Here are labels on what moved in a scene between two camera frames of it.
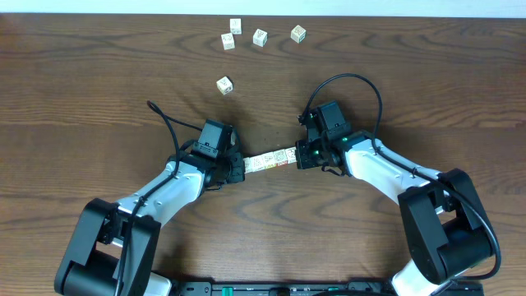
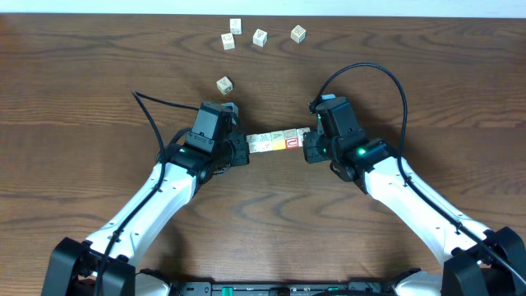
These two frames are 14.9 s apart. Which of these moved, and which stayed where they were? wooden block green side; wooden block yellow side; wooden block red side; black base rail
Moved: wooden block red side; wooden block yellow side
Stayed: black base rail; wooden block green side
